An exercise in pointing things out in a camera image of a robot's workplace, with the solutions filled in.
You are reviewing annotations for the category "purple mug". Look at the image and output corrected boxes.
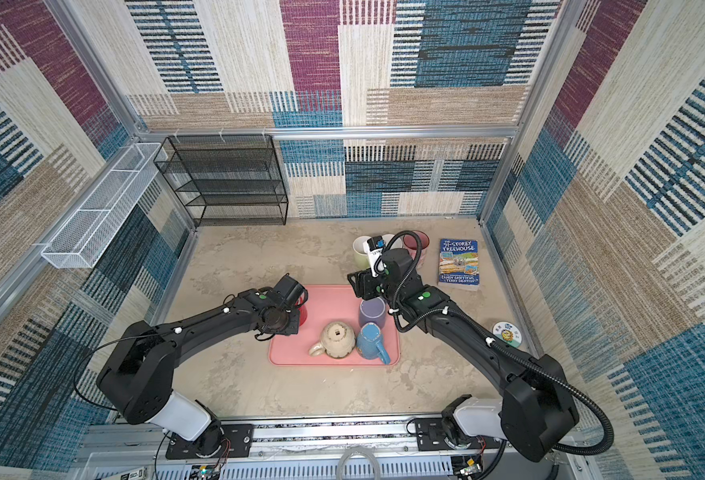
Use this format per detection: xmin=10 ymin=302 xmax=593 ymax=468
xmin=359 ymin=297 xmax=388 ymax=329

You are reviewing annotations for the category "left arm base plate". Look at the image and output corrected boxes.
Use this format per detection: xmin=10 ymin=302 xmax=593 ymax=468
xmin=164 ymin=422 xmax=254 ymax=460

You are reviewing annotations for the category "white mug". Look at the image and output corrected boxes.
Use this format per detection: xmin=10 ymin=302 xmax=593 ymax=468
xmin=382 ymin=234 xmax=403 ymax=249

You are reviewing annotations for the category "pink ghost pattern mug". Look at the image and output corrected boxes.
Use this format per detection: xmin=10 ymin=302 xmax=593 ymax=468
xmin=403 ymin=230 xmax=430 ymax=268

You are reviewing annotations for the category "cream ceramic teapot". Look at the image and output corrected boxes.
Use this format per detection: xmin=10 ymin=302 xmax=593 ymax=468
xmin=308 ymin=321 xmax=357 ymax=359

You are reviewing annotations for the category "pink plastic tray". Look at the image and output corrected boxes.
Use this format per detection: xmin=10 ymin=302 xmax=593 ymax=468
xmin=268 ymin=285 xmax=401 ymax=367

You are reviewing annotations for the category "blue treehouse book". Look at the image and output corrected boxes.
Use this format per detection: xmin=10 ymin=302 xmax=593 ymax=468
xmin=438 ymin=239 xmax=480 ymax=290

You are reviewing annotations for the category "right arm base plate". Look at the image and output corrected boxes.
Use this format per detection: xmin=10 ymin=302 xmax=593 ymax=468
xmin=406 ymin=417 xmax=501 ymax=451

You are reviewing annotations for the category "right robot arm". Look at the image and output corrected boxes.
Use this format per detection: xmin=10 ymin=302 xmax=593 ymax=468
xmin=348 ymin=249 xmax=615 ymax=461

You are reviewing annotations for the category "blue mug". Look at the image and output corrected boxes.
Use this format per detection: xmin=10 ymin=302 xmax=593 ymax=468
xmin=357 ymin=322 xmax=392 ymax=365

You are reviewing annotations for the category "small round tin can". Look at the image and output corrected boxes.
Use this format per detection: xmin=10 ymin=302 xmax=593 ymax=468
xmin=492 ymin=321 xmax=524 ymax=348

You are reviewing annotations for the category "black wire mesh shelf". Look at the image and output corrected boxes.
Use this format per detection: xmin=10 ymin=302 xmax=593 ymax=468
xmin=154 ymin=134 xmax=290 ymax=227

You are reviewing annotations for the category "red mug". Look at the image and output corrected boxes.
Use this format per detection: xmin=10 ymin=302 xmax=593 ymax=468
xmin=296 ymin=294 xmax=308 ymax=326

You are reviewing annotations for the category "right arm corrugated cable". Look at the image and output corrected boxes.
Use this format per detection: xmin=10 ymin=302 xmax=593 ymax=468
xmin=381 ymin=229 xmax=616 ymax=457

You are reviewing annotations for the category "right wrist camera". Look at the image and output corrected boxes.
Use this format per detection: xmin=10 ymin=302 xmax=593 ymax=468
xmin=365 ymin=236 xmax=387 ymax=277

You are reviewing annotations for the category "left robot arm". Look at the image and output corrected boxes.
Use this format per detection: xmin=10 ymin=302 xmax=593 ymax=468
xmin=96 ymin=274 xmax=310 ymax=443

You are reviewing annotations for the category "white wire mesh basket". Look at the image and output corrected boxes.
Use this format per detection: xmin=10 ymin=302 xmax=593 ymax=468
xmin=42 ymin=143 xmax=160 ymax=269

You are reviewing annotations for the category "light green mug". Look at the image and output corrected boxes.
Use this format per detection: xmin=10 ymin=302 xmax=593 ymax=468
xmin=352 ymin=235 xmax=371 ymax=270

